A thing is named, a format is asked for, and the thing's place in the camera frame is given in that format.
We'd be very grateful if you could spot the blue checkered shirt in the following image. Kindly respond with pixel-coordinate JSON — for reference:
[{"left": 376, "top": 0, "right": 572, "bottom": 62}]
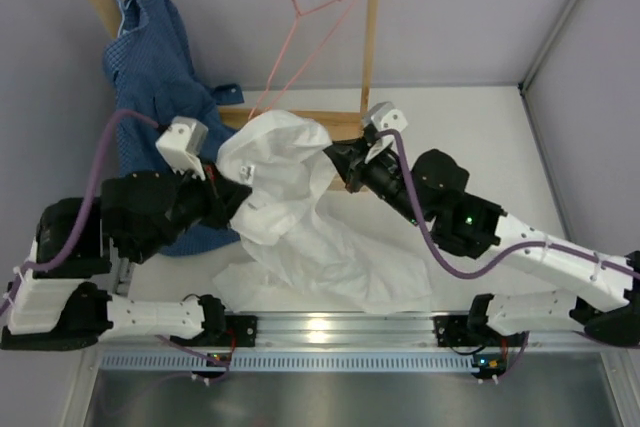
[{"left": 102, "top": 0, "right": 244, "bottom": 257}]

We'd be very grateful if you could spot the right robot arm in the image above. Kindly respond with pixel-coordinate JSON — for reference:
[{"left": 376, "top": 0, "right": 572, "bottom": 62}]
[{"left": 324, "top": 129, "right": 639, "bottom": 348}]

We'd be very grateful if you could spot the aluminium mounting rail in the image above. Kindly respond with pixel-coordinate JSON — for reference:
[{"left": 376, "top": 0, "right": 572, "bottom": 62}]
[{"left": 79, "top": 310, "right": 591, "bottom": 353}]

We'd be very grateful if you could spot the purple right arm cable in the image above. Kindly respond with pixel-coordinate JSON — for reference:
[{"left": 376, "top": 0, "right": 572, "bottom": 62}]
[{"left": 374, "top": 129, "right": 640, "bottom": 378}]

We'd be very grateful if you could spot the pink wire hanger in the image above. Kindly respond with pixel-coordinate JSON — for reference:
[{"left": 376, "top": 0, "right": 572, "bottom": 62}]
[{"left": 248, "top": 0, "right": 360, "bottom": 121}]

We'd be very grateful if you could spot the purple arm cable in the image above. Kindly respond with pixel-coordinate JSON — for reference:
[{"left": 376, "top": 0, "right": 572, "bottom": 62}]
[
  {"left": 374, "top": 129, "right": 640, "bottom": 378},
  {"left": 0, "top": 109, "right": 236, "bottom": 383}
]

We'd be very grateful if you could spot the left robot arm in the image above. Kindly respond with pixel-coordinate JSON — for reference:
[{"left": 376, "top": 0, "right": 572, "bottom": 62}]
[{"left": 1, "top": 163, "right": 252, "bottom": 352}]

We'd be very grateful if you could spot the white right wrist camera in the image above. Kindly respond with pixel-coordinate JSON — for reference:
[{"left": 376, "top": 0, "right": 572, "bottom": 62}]
[{"left": 362, "top": 101, "right": 408, "bottom": 164}]

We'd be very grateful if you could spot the white shirt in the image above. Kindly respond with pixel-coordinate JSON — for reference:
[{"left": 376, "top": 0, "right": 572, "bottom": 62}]
[{"left": 214, "top": 110, "right": 432, "bottom": 314}]

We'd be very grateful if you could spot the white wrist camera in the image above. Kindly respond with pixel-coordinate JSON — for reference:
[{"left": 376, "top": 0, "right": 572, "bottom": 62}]
[
  {"left": 155, "top": 116, "right": 208, "bottom": 180},
  {"left": 362, "top": 101, "right": 408, "bottom": 164}
]

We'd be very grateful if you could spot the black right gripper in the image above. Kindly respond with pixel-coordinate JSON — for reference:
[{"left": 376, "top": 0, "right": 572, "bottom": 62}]
[{"left": 322, "top": 137, "right": 430, "bottom": 230}]

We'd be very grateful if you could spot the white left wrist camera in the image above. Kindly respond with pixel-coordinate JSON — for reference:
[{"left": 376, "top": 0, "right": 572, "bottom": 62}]
[{"left": 155, "top": 116, "right": 208, "bottom": 180}]

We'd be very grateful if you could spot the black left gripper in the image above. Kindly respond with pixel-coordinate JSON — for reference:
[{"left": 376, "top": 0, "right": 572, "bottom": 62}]
[{"left": 127, "top": 155, "right": 253, "bottom": 265}]

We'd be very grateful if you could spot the grey slotted cable duct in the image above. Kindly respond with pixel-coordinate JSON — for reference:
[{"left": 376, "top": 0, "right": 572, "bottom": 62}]
[{"left": 100, "top": 351, "right": 503, "bottom": 374}]

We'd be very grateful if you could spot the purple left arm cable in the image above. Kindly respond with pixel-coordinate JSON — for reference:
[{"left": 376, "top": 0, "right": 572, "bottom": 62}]
[{"left": 0, "top": 109, "right": 236, "bottom": 383}]

